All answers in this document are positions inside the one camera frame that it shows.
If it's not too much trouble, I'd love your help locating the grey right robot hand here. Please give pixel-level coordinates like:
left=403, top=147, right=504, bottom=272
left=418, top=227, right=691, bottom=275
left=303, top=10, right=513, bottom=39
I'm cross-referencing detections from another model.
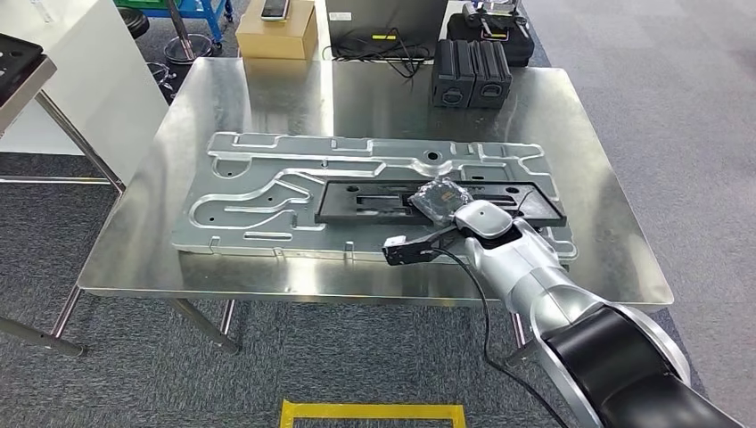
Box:
left=408, top=176, right=475, bottom=228

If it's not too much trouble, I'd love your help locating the black plastic mounting plate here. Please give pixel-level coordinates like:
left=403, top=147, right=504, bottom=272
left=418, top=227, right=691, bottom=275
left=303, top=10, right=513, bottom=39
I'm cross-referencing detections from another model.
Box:
left=314, top=178, right=568, bottom=229
left=0, top=32, right=45, bottom=102

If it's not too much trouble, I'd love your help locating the stainless steel workbench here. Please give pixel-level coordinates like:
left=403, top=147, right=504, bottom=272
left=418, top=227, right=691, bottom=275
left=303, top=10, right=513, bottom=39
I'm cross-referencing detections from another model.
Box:
left=77, top=55, right=676, bottom=356

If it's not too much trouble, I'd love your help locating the black battery case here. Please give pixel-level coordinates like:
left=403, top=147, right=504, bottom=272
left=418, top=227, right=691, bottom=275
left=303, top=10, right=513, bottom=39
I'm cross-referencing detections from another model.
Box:
left=469, top=39, right=514, bottom=110
left=431, top=37, right=477, bottom=110

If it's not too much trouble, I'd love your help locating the black carry bag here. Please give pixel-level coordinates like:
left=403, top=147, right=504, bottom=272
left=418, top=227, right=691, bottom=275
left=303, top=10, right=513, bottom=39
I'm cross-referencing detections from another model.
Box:
left=446, top=12, right=537, bottom=68

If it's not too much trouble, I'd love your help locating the stamped silver metal panel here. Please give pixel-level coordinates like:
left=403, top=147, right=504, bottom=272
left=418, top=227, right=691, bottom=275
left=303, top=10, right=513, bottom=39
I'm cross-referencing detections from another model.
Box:
left=171, top=130, right=579, bottom=264

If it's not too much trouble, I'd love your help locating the grey handheld controller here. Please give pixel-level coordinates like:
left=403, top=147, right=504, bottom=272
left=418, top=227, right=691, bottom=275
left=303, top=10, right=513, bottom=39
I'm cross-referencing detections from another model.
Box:
left=462, top=0, right=531, bottom=40

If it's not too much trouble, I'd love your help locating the black equipment case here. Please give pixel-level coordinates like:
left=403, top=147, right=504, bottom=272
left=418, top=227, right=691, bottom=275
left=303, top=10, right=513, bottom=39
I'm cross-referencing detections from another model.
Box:
left=325, top=0, right=450, bottom=61

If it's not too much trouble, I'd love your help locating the brown cardboard box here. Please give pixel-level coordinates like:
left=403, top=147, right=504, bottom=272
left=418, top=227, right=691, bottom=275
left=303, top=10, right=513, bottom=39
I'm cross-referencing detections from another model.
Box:
left=235, top=0, right=319, bottom=62

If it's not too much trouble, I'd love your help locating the dark smartphone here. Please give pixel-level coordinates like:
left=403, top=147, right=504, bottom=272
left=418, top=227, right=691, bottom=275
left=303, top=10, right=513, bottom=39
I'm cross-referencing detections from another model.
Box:
left=260, top=0, right=292, bottom=22

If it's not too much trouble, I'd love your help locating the chrome round-base stand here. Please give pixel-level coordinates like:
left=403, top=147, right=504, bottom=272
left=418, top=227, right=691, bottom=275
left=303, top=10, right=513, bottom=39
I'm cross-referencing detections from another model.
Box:
left=163, top=0, right=215, bottom=66

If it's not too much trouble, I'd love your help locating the blue metal cart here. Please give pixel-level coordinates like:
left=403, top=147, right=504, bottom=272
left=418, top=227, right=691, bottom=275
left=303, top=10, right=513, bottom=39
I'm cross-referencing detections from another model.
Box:
left=115, top=0, right=235, bottom=47

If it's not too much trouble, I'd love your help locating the black round stool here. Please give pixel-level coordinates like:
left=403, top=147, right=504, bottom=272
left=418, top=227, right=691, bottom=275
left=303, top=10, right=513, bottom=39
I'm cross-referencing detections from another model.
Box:
left=117, top=6, right=179, bottom=106

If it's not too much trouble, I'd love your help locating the white cabinet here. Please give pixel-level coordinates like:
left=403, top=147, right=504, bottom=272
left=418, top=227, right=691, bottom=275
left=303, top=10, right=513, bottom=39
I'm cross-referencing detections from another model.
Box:
left=0, top=0, right=170, bottom=185

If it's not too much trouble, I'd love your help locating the stainless steel table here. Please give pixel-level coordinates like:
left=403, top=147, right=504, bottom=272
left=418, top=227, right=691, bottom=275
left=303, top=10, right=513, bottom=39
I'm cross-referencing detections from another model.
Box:
left=0, top=53, right=128, bottom=359

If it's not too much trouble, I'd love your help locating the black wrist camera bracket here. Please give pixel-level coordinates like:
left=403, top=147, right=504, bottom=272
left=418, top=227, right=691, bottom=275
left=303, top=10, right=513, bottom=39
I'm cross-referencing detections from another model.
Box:
left=413, top=226, right=460, bottom=251

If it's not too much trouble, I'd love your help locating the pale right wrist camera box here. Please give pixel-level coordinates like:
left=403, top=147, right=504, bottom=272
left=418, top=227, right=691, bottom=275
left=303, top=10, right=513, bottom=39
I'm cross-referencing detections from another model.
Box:
left=382, top=235, right=437, bottom=267

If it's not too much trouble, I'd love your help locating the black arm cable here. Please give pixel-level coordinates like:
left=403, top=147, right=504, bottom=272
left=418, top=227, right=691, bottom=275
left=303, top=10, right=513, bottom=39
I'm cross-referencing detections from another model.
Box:
left=431, top=246, right=571, bottom=428

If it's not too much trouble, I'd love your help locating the black cable bundle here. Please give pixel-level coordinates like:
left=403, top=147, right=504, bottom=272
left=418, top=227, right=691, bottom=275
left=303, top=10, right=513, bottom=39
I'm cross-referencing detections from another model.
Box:
left=321, top=26, right=433, bottom=81

